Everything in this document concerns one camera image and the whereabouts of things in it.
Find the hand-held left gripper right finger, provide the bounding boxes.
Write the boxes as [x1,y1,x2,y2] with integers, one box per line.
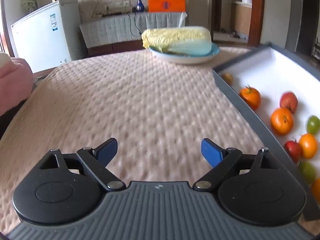
[193,138,284,193]

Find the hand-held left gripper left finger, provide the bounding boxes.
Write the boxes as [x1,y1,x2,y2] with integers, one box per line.
[39,137,125,192]

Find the orange with stem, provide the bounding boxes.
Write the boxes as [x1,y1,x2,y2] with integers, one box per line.
[239,85,262,111]

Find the brown kiwi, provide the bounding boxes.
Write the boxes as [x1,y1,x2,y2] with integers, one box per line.
[222,73,234,86]

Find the grey box with white inside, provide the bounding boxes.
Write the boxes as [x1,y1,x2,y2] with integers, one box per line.
[212,44,320,220]

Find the green round fruit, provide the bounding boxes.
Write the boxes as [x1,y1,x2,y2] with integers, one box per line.
[297,161,317,185]
[307,115,320,135]

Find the light blue plate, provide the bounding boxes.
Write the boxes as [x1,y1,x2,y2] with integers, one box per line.
[147,42,220,65]

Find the dark floral bedsheet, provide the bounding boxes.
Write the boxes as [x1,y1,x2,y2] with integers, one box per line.
[32,76,49,87]

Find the dark wooden television cabinet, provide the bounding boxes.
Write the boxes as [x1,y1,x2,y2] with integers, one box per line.
[86,39,150,57]

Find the pink plush pillow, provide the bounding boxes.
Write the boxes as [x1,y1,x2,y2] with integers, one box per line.
[0,57,34,117]

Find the napa cabbage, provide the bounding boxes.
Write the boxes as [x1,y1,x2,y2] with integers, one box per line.
[141,26,212,57]

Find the cloth-covered cabinet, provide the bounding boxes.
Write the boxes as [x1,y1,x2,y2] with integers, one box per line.
[79,11,188,48]

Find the white chest freezer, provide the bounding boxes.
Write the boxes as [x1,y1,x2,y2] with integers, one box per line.
[10,0,80,73]

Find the wooden kitchen cabinet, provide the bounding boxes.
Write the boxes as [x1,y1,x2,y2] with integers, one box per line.
[231,1,252,42]

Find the white plush ball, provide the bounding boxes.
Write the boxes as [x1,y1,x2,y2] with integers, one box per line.
[0,52,12,65]

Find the grey refrigerator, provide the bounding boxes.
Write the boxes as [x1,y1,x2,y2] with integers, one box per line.
[285,0,304,54]

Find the black cable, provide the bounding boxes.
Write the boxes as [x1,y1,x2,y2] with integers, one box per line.
[127,12,143,34]

